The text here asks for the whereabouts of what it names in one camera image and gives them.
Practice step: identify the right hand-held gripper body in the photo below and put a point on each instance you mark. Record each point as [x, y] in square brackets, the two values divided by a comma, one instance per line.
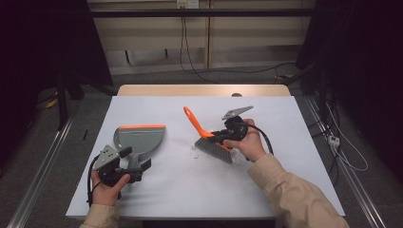
[236, 128]

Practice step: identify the grey dustpan with orange edge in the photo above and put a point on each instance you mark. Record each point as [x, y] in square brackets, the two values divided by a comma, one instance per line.
[142, 139]

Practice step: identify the orange brush with grey bristles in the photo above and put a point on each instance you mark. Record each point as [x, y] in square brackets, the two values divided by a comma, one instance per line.
[198, 126]

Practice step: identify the person's right hand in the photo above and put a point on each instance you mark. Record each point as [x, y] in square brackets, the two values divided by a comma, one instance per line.
[252, 145]

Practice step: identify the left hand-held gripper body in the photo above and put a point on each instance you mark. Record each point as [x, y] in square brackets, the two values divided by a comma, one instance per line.
[107, 158]

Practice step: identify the aluminium floor rail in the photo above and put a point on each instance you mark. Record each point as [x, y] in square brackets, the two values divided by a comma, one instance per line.
[38, 177]
[355, 180]

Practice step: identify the person's left hand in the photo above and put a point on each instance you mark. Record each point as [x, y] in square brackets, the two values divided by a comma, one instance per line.
[106, 194]

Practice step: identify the black horizontal metal bar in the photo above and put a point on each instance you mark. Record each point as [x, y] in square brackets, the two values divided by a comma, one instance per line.
[202, 13]

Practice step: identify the black metal stand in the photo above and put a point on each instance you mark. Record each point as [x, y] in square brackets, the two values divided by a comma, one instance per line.
[62, 104]

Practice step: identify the dark curtain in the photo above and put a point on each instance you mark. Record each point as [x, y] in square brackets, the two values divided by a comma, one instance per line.
[47, 41]
[364, 47]

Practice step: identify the white wall socket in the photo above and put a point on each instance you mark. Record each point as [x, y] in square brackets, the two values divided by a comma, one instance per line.
[187, 3]

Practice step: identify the white power strip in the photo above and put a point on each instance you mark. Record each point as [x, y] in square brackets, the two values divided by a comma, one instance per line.
[333, 141]

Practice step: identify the wooden table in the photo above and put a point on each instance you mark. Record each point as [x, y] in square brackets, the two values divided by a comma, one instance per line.
[202, 90]

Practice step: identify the white table mat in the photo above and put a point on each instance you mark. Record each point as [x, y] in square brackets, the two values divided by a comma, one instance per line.
[190, 190]

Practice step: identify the small black floor object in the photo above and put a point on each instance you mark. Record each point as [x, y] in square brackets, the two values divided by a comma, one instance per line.
[85, 135]

